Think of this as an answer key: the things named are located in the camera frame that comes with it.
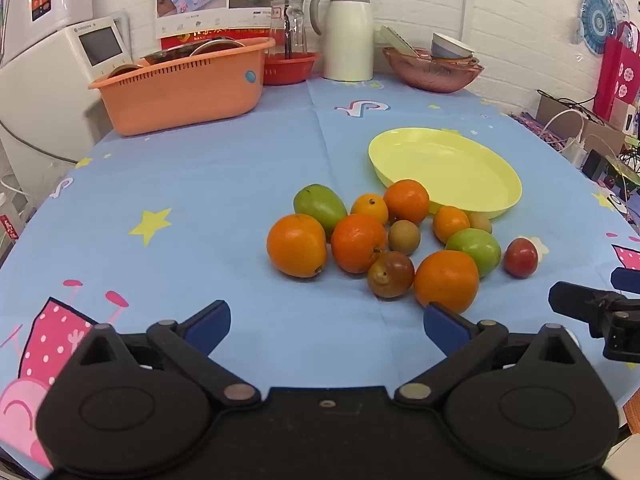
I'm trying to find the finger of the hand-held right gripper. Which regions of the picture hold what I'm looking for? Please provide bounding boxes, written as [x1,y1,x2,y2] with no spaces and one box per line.
[611,267,640,295]
[548,281,640,361]

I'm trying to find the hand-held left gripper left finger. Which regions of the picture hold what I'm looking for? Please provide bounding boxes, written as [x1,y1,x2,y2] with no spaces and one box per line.
[70,300,262,409]

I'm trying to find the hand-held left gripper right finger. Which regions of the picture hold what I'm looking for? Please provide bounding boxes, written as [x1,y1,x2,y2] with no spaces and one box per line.
[395,301,593,406]

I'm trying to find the red apple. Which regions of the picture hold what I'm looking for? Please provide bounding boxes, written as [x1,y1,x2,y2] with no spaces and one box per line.
[503,238,539,279]

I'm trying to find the dark red-brown plum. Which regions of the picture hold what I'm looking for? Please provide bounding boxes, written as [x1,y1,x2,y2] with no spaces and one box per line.
[367,251,416,300]

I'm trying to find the green apple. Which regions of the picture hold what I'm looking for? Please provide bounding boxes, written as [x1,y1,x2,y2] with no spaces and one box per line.
[445,228,502,279]

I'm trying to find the brown kiwi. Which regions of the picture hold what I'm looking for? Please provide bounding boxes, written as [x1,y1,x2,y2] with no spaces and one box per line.
[388,219,421,256]

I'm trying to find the small orange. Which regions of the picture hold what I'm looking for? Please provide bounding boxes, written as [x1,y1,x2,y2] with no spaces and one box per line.
[350,193,390,226]
[432,205,471,245]

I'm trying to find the large orange with stem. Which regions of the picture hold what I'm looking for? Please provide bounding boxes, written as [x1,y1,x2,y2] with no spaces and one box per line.
[266,213,328,279]

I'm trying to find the yellow plastic plate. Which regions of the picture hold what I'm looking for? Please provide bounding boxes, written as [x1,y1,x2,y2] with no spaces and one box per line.
[368,127,523,220]

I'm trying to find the green mango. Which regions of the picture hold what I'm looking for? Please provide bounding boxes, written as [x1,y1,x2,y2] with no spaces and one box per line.
[293,184,348,235]

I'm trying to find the black device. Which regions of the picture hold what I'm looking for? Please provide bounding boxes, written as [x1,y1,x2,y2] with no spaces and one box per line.
[582,149,608,181]

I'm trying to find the white charger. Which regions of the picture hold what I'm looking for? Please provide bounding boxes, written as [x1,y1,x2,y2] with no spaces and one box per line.
[565,140,587,168]

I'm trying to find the blue printed tablecloth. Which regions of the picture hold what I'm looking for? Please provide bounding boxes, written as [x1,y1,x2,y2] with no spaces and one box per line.
[0,72,640,480]

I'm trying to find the beige small box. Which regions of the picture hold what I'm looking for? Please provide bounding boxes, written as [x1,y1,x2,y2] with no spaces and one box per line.
[607,97,638,136]

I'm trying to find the patterned dark cloth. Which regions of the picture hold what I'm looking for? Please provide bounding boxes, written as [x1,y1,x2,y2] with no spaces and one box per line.
[507,110,566,153]

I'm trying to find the cardboard box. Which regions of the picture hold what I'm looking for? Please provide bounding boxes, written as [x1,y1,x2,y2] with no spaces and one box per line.
[536,91,628,153]

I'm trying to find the pink gift bag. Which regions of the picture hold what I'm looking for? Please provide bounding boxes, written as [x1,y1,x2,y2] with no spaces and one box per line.
[593,21,640,126]

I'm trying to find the orange plastic basket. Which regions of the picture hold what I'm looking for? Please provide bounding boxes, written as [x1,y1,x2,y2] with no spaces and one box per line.
[88,37,277,137]

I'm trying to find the pink glass bowl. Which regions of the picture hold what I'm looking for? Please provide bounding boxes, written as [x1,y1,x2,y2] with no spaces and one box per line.
[382,47,485,93]

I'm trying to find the blue round paper fan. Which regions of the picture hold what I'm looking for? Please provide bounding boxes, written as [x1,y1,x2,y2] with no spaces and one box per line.
[575,0,622,56]

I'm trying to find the red plastic basket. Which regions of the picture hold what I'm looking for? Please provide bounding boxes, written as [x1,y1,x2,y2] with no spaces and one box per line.
[262,51,321,86]

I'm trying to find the large stainless steel bowl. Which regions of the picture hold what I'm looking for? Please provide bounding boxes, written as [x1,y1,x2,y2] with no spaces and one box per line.
[142,42,201,66]

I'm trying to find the stainless steel plate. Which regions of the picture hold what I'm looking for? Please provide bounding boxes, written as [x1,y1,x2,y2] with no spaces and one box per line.
[191,37,247,57]

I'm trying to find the white blue ceramic bowl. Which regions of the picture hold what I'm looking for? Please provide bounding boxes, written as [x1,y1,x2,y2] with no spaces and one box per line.
[431,32,475,61]

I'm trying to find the white dish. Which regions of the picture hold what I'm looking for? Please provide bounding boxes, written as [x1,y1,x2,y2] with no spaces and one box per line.
[379,25,420,58]

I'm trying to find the white appliance with screen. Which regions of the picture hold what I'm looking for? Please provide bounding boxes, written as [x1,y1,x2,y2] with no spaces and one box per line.
[0,16,132,163]

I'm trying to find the clear glass pitcher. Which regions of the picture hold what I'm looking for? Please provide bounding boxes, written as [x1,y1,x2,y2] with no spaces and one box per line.
[270,0,307,58]

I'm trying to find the white thermos jug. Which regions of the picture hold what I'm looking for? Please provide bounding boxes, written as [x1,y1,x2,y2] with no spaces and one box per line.
[309,0,376,82]

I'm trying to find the white charger cable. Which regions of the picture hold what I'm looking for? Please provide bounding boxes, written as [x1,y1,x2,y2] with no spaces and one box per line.
[542,107,590,152]

